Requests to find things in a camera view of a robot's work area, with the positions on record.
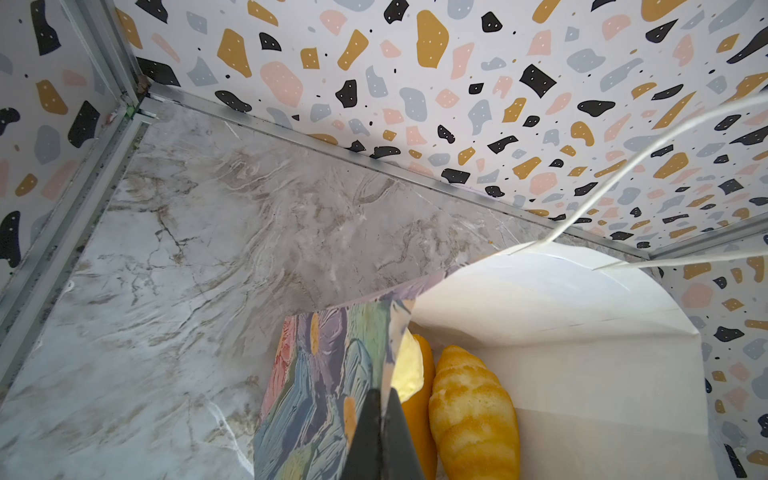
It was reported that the striped croissant roll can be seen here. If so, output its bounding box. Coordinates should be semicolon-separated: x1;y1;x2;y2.
428;346;521;479

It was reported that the floral paper gift bag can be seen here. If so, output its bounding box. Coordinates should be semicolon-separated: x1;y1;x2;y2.
253;223;716;479

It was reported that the golden shell bread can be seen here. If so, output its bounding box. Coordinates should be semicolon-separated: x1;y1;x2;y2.
401;334;437;479

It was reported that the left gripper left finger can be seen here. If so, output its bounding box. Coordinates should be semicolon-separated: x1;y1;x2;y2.
340;389;382;480

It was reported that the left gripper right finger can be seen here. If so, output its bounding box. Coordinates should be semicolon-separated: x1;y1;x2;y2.
381;388;425;480

